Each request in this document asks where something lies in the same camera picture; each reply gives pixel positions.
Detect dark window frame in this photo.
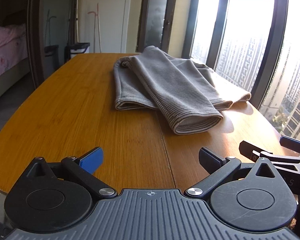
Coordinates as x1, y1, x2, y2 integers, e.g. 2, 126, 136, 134
181, 0, 290, 110

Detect thin red pole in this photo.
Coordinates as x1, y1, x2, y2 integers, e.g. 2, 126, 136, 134
87, 4, 102, 53

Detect grey bed frame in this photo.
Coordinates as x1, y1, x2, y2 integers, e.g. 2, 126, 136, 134
0, 57, 32, 107

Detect white bin with black rim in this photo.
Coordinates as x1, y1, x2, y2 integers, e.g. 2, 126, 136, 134
64, 42, 90, 61

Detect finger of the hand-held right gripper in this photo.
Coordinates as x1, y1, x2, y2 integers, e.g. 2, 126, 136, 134
239, 141, 300, 195
280, 135, 300, 157

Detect dark framed frosted glass door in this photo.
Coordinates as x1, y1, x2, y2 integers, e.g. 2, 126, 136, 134
135, 0, 178, 53

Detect pink floral bedding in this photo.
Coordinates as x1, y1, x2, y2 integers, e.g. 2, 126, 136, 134
0, 24, 30, 85

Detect grey striped garment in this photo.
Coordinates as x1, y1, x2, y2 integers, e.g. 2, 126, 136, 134
114, 45, 252, 135

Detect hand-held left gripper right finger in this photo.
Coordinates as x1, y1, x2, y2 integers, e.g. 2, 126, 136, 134
185, 147, 278, 200

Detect apartment buildings outside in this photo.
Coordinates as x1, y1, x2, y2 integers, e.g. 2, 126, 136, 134
191, 36, 300, 140

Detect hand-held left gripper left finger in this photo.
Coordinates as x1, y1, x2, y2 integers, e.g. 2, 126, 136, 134
25, 147, 118, 200

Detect dark door frame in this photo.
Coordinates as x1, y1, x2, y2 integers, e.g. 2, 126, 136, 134
27, 0, 45, 88

